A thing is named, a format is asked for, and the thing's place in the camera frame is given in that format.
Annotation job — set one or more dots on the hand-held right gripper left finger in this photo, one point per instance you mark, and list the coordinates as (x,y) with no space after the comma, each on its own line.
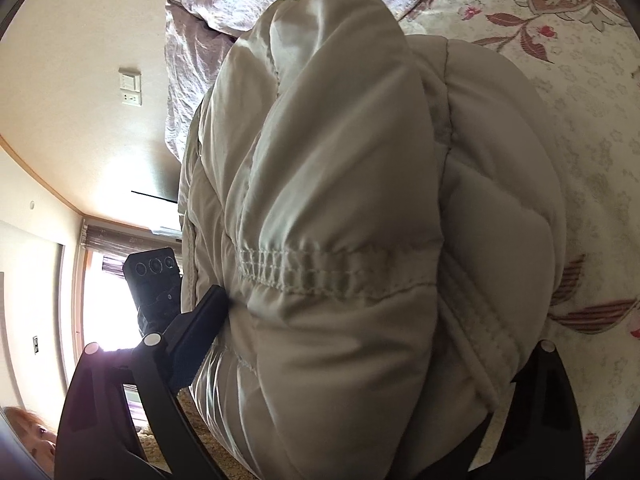
(197,340)

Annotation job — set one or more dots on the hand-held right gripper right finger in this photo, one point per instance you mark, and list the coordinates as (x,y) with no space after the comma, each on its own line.
(542,410)

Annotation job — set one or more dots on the beige down jacket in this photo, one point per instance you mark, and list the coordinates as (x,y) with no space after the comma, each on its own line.
(350,240)

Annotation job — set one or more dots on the brown window curtain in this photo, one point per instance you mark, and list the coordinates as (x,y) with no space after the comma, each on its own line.
(107,250)

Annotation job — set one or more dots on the crumpled lilac pillow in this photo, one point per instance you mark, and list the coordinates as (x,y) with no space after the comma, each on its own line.
(187,75)

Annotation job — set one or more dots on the floral bed sheet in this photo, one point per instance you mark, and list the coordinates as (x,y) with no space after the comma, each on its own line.
(565,110)

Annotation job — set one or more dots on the small dark wall panel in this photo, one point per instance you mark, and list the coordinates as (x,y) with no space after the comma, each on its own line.
(36,345)

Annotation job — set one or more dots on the white wall socket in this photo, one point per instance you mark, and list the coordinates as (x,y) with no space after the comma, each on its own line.
(132,98)

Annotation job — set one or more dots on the white wall switch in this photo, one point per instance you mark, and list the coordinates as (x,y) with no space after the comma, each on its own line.
(130,81)

